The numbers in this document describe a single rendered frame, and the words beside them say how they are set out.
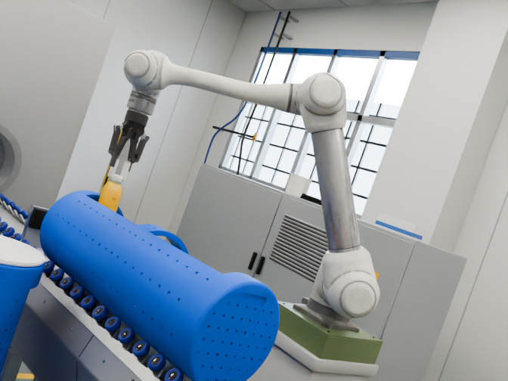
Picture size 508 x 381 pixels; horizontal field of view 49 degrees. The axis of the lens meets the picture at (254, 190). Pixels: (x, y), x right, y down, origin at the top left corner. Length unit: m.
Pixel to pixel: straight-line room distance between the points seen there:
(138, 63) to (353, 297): 0.93
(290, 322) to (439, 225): 2.30
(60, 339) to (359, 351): 0.95
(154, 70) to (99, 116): 4.80
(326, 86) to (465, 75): 2.73
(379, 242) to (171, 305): 1.86
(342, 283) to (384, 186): 2.74
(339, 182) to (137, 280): 0.67
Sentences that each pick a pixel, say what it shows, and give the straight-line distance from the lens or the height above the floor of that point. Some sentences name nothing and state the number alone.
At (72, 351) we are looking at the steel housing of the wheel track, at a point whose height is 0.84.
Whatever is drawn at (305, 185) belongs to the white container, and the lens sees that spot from 3.89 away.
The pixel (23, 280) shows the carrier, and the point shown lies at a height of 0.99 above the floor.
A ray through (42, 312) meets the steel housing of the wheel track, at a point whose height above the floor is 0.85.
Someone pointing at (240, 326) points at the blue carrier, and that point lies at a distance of 1.37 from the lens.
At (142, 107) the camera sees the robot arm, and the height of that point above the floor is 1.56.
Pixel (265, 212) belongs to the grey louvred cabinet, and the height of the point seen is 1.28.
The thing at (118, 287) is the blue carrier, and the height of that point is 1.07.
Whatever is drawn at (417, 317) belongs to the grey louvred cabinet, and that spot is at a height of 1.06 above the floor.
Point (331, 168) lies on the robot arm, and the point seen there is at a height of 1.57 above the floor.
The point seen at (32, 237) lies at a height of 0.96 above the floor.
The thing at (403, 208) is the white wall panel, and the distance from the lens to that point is 4.24.
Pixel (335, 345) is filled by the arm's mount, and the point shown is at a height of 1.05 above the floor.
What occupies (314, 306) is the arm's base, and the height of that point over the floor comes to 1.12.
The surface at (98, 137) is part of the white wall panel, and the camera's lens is 6.54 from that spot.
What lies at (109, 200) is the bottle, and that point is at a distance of 1.91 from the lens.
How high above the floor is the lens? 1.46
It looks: 1 degrees down
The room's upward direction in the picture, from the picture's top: 20 degrees clockwise
